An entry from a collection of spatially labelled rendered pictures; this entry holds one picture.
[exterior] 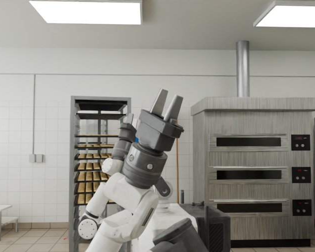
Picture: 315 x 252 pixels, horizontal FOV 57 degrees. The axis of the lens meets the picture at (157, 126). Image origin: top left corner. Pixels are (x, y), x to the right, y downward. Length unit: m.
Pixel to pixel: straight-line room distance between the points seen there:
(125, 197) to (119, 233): 0.08
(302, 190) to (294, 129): 0.84
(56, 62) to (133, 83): 1.34
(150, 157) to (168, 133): 0.07
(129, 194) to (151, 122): 0.17
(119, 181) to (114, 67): 4.45
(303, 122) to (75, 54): 3.70
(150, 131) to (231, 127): 3.47
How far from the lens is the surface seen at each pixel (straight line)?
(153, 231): 0.92
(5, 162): 5.44
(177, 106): 0.63
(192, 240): 0.81
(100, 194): 1.27
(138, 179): 0.65
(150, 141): 0.63
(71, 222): 2.47
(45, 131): 5.18
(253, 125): 4.17
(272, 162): 4.28
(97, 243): 0.70
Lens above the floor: 1.49
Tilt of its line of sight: 2 degrees up
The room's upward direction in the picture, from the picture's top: straight up
